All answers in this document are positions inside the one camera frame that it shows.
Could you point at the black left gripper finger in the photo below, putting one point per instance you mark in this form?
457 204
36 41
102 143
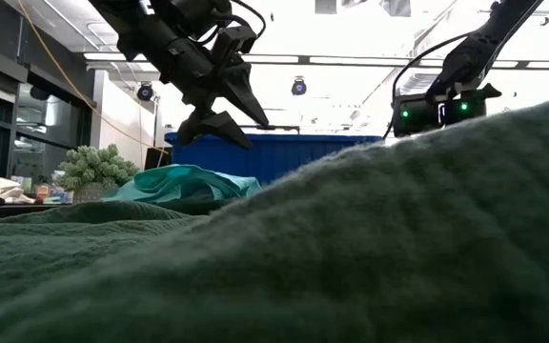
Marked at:
212 125
246 95

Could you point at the teal shirt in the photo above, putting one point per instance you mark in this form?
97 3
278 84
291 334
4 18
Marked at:
179 183

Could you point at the dark green knit garment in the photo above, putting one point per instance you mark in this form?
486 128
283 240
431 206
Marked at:
351 238

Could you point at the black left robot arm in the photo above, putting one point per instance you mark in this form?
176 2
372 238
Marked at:
136 24

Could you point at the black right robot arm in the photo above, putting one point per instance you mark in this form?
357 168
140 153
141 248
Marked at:
484 43

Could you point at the black hanging reel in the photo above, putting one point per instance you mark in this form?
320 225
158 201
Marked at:
145 92
298 86

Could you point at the black speaker box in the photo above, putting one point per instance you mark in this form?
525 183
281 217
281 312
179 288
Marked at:
157 159

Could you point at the blue plastic bin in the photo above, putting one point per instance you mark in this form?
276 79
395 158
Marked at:
279 157

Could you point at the potted green succulent plant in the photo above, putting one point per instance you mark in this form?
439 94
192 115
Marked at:
95 167

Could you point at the white crumpled cloth pile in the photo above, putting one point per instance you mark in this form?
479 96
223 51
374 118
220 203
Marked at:
3 188

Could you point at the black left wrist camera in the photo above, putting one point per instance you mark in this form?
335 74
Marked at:
234 43

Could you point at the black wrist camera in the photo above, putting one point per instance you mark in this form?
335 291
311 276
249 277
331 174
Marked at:
234 43
412 116

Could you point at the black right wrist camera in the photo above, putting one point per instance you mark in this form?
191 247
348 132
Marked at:
412 116

